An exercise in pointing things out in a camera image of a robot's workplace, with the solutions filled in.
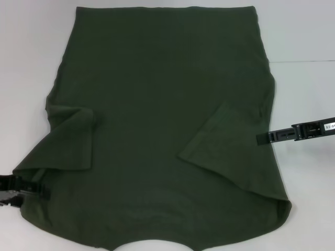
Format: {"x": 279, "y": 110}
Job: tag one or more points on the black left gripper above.
{"x": 8, "y": 189}

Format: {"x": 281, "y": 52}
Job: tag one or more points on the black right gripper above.
{"x": 314, "y": 129}

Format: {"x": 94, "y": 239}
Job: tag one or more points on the dark green shirt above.
{"x": 157, "y": 104}

